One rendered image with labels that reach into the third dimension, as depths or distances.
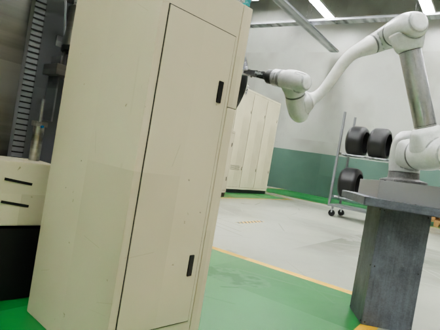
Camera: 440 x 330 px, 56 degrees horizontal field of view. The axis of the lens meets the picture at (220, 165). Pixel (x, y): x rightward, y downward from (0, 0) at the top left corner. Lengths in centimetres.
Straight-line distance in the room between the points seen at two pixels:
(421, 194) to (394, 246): 30
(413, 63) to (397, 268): 101
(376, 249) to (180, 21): 151
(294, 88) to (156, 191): 101
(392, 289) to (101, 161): 159
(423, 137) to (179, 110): 126
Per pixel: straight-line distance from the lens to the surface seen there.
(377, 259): 228
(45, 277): 171
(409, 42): 218
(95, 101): 149
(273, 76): 214
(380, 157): 773
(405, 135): 234
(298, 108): 214
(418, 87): 218
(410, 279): 236
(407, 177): 233
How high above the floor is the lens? 72
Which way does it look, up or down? 1 degrees down
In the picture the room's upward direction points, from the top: 10 degrees clockwise
